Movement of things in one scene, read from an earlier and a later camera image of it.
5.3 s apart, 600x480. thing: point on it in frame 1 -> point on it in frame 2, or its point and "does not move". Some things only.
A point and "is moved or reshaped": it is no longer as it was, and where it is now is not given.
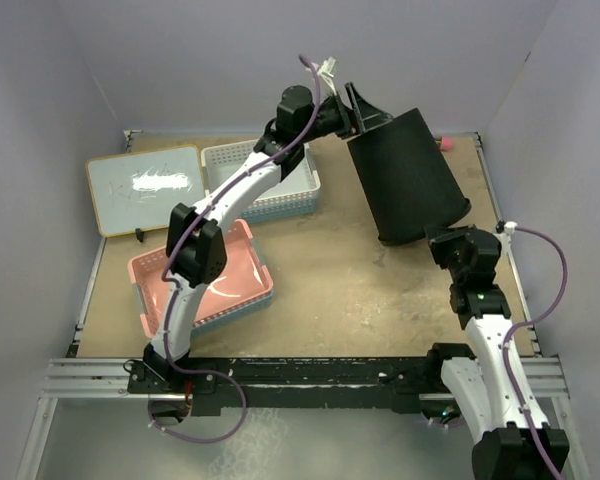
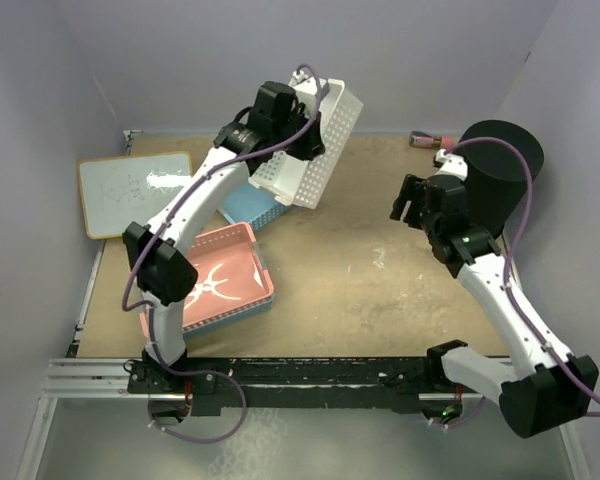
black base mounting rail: x=283 y=385 does not move
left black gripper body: x=330 y=122 -> x=302 y=146
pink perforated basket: x=245 y=280 does not move
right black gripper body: x=444 y=249 -> x=417 y=216
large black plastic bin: x=405 y=179 -> x=497 y=176
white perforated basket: x=221 y=159 is moved or reshaped
